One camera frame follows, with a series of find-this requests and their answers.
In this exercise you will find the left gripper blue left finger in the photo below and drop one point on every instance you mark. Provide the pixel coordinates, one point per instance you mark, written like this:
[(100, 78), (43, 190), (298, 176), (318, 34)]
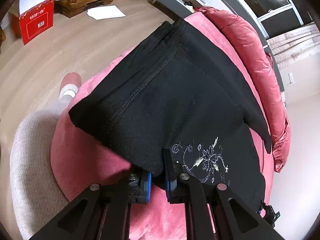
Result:
[(139, 187)]

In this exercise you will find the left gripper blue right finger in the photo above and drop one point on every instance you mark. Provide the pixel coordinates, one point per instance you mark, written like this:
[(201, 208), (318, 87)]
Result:
[(174, 191)]

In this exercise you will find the black pants with embroidery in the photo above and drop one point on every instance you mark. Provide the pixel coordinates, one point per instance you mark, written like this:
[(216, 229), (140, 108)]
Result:
[(178, 91)]

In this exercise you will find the pink bed sheet mattress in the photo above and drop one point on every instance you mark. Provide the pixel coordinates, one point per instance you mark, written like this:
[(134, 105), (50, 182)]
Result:
[(78, 160)]

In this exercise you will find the red white slipper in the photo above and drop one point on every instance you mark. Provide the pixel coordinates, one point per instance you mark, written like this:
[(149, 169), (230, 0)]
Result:
[(70, 85)]

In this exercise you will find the pink folded duvet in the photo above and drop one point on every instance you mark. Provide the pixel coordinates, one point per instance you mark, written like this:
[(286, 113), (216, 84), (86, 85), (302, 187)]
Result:
[(246, 42)]

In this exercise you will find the pink patterned curtain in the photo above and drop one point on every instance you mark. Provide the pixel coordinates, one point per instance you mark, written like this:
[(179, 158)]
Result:
[(294, 46)]

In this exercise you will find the white paper sheet on floor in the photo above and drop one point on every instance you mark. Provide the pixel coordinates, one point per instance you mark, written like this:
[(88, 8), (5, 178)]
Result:
[(105, 12)]

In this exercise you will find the grey bed headboard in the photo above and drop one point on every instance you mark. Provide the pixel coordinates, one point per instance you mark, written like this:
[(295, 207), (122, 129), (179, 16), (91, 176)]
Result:
[(237, 8)]

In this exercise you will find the red cardboard box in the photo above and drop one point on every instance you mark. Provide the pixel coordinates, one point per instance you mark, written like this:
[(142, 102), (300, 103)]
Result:
[(29, 18)]

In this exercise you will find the window with white frame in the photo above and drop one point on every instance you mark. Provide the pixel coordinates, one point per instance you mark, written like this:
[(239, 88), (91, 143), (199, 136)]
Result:
[(276, 17)]

